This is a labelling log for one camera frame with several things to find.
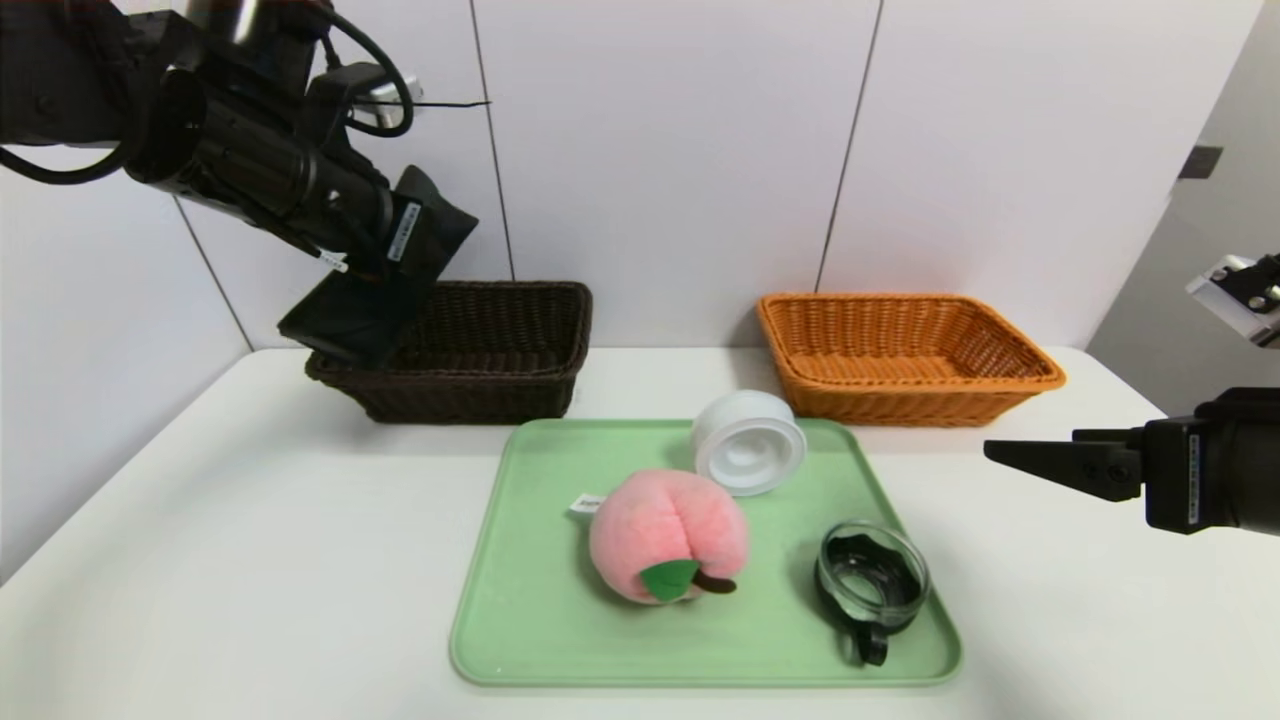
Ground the black leather pouch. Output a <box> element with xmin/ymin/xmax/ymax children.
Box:
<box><xmin>278</xmin><ymin>165</ymin><xmax>479</xmax><ymax>371</ymax></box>

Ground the light green plastic tray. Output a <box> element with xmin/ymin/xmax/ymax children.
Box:
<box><xmin>449</xmin><ymin>418</ymin><xmax>963</xmax><ymax>689</ymax></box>

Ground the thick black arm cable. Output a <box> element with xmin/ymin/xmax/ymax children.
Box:
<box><xmin>305</xmin><ymin>8</ymin><xmax>416</xmax><ymax>139</ymax></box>

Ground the dark brown wicker basket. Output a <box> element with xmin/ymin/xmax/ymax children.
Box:
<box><xmin>305</xmin><ymin>281</ymin><xmax>593</xmax><ymax>425</ymax></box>

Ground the thin black tagged cable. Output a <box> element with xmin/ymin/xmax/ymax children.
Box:
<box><xmin>255</xmin><ymin>215</ymin><xmax>351</xmax><ymax>274</ymax></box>

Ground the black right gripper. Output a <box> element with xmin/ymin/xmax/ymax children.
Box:
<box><xmin>983</xmin><ymin>386</ymin><xmax>1280</xmax><ymax>537</ymax></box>

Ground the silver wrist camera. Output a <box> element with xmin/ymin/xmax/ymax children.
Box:
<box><xmin>1185</xmin><ymin>254</ymin><xmax>1280</xmax><ymax>349</ymax></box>
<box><xmin>345</xmin><ymin>78</ymin><xmax>423</xmax><ymax>129</ymax></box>

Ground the glass cup with black handle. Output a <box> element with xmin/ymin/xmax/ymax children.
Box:
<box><xmin>813</xmin><ymin>520</ymin><xmax>931</xmax><ymax>667</ymax></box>

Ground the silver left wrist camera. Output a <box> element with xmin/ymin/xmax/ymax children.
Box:
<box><xmin>345</xmin><ymin>78</ymin><xmax>423</xmax><ymax>129</ymax></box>

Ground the orange wicker basket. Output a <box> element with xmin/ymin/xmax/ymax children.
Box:
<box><xmin>755</xmin><ymin>292</ymin><xmax>1067</xmax><ymax>429</ymax></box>

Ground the white round plastic cup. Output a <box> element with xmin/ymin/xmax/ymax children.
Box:
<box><xmin>690</xmin><ymin>390</ymin><xmax>808</xmax><ymax>498</ymax></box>

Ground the pink plush peach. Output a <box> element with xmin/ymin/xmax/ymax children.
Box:
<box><xmin>568</xmin><ymin>468</ymin><xmax>750</xmax><ymax>605</ymax></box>

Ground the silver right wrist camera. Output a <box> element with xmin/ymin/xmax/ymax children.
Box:
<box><xmin>1185</xmin><ymin>254</ymin><xmax>1280</xmax><ymax>349</ymax></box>

